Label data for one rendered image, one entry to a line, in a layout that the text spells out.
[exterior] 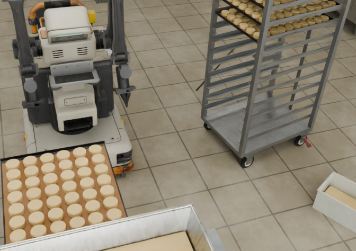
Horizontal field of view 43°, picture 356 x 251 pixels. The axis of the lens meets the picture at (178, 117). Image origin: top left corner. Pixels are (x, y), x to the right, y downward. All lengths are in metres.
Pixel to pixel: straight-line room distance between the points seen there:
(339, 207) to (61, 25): 1.86
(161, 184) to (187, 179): 0.18
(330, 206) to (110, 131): 1.41
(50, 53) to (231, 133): 1.37
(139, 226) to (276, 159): 2.25
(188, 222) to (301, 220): 1.85
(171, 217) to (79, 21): 1.43
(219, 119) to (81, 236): 2.30
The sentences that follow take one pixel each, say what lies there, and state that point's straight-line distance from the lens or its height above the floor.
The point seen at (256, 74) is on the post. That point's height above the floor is 0.77.
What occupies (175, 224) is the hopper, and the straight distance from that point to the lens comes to 1.09.
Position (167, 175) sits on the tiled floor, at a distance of 3.01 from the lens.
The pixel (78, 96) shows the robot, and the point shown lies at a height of 0.65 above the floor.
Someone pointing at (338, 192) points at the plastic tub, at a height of 0.06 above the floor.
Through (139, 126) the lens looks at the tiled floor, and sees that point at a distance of 3.38.
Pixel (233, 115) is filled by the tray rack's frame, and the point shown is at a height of 0.15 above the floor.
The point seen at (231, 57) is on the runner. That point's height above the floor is 0.59.
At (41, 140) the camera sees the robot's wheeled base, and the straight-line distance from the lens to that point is 2.90.
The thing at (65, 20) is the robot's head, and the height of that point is 1.12.
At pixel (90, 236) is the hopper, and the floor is 1.30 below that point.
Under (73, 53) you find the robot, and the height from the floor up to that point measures 0.92.
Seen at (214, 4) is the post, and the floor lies 1.00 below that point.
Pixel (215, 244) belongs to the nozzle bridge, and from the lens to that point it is 1.20.
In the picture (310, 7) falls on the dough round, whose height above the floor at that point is 1.06.
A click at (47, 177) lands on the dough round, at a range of 1.73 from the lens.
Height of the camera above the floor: 2.13
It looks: 38 degrees down
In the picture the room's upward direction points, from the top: 4 degrees clockwise
